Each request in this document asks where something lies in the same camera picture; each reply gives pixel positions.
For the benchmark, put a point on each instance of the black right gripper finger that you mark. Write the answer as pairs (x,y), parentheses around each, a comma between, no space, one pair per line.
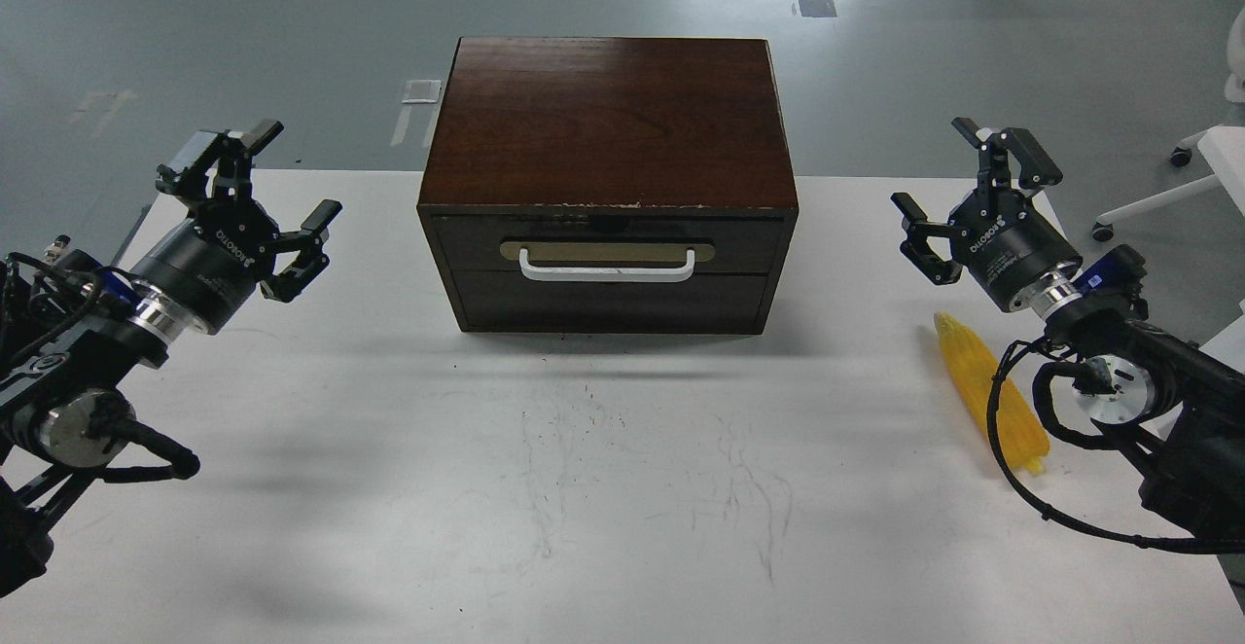
(1012,167)
(916,247)

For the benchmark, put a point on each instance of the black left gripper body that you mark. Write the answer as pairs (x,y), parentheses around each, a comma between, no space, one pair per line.
(211,262)

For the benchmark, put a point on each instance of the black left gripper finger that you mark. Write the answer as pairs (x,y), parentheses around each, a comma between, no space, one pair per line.
(214,169)
(307,243)

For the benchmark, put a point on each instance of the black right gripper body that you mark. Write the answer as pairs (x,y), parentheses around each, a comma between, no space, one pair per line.
(1007,249)

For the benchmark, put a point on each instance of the wooden drawer with white handle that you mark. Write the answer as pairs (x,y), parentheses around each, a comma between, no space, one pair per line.
(721,246)

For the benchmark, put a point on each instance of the yellow corn cob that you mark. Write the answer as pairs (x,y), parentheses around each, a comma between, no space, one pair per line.
(971,366)

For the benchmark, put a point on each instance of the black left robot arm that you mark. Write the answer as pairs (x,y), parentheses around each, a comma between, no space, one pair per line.
(73,328)

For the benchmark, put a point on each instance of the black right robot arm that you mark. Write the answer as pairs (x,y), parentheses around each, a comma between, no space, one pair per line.
(1172,411)

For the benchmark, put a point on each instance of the dark wooden drawer cabinet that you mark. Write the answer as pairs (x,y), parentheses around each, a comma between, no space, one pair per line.
(564,128)

